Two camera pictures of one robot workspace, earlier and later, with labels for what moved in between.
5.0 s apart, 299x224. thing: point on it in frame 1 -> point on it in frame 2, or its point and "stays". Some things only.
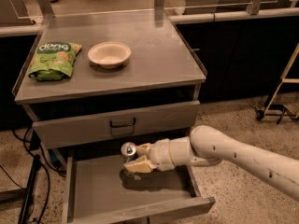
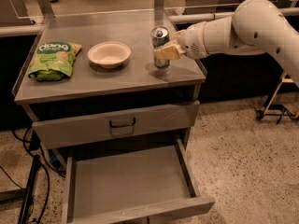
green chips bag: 53,61 stays
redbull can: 128,151 -> 161,37
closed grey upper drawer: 69,130 stays
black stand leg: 23,213 stays
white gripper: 160,154 -> 193,44
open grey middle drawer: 99,189 stays
